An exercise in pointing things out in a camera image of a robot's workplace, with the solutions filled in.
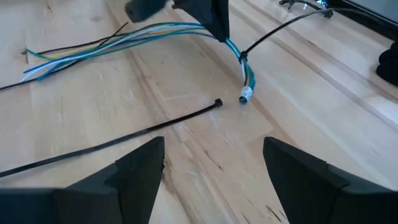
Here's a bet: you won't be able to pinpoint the multicolour wire bundle with connector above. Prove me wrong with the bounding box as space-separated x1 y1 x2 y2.
0 21 257 105

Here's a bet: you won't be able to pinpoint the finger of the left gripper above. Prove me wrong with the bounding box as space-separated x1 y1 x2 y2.
124 0 230 43

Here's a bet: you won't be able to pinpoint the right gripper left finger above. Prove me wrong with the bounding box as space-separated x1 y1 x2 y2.
0 136 165 224

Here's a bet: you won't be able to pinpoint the black zip tie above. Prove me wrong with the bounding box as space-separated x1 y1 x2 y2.
0 98 224 179
238 8 335 65

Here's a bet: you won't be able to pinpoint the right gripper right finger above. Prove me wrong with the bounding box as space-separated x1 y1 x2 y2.
262 136 398 224

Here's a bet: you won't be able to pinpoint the clear safety glasses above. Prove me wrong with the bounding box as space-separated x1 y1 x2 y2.
278 0 330 10

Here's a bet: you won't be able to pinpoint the black grey work gloves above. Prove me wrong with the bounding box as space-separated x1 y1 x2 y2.
375 42 398 87

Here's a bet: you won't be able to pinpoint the black aluminium table frame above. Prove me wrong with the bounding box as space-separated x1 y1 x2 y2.
329 0 398 42

